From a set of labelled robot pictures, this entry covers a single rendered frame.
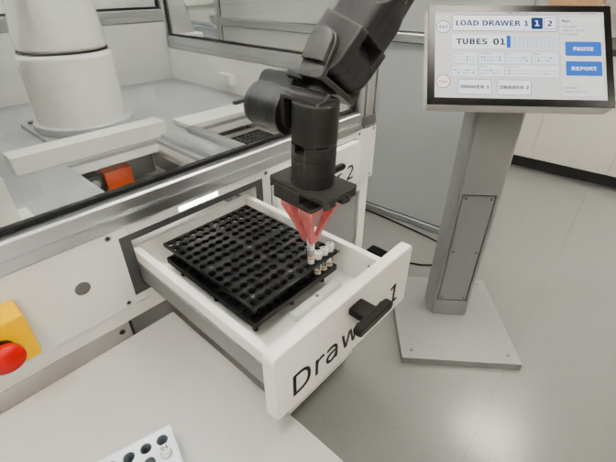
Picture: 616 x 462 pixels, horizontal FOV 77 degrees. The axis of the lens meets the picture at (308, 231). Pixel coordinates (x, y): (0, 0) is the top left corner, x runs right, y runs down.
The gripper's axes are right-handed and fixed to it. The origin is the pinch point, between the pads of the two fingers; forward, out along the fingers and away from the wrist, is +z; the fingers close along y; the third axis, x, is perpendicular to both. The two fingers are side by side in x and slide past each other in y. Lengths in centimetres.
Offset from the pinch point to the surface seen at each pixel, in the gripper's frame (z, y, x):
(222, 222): 5.6, 19.2, 1.6
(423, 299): 92, 14, -98
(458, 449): 94, -26, -47
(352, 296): 1.7, -10.8, 4.1
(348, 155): 5.3, 20.9, -37.6
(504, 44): -15, 10, -95
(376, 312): 2.9, -14.0, 3.1
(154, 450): 14.8, -2.2, 29.1
